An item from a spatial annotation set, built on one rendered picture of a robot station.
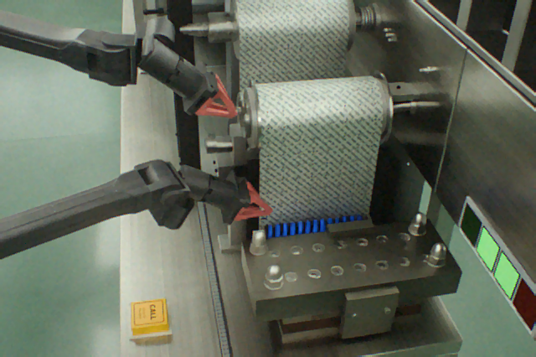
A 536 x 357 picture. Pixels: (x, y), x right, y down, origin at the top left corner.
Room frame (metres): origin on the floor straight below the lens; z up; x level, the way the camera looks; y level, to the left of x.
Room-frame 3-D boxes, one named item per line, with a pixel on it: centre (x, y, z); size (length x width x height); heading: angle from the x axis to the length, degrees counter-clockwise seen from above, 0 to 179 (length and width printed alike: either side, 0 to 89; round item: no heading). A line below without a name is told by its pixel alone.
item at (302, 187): (0.95, -0.10, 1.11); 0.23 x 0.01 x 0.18; 102
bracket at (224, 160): (1.01, 0.08, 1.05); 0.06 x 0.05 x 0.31; 102
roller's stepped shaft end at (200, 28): (1.21, 0.17, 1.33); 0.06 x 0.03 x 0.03; 102
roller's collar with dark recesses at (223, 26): (1.23, 0.11, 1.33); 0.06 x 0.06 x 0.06; 12
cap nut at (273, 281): (0.77, -0.01, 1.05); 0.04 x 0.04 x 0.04
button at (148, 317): (0.78, 0.23, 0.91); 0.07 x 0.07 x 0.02; 12
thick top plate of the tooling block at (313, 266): (0.84, -0.16, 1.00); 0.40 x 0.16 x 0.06; 102
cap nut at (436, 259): (0.83, -0.33, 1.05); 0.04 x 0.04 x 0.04
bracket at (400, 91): (1.05, -0.26, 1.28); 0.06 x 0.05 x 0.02; 102
